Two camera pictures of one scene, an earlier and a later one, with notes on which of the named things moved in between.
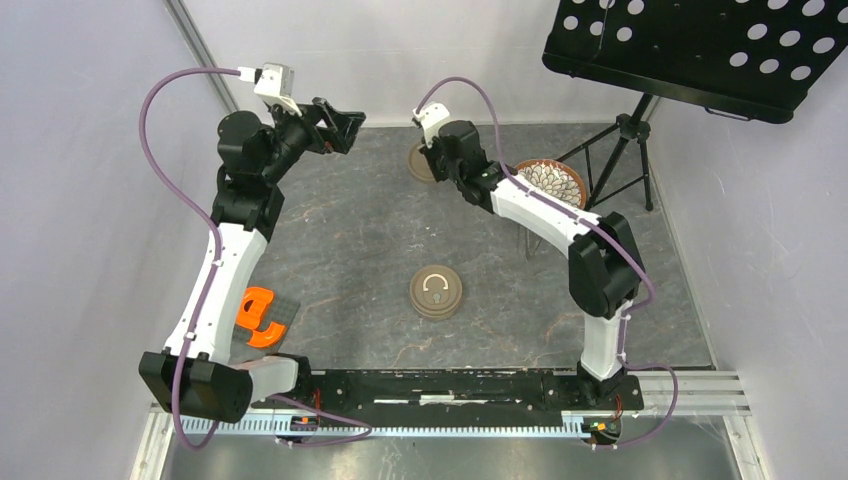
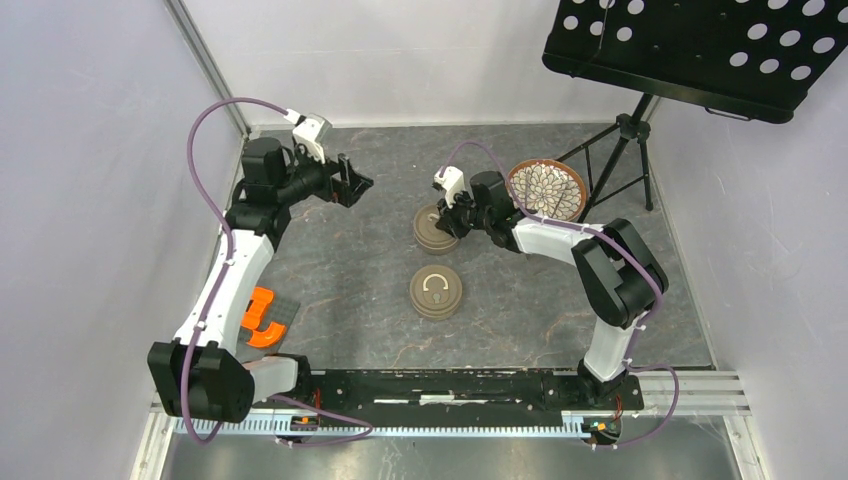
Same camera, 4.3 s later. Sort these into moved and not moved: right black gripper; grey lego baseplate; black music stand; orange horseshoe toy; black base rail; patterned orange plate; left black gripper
Moved: left black gripper; right black gripper
Not moved: black music stand; grey lego baseplate; black base rail; patterned orange plate; orange horseshoe toy
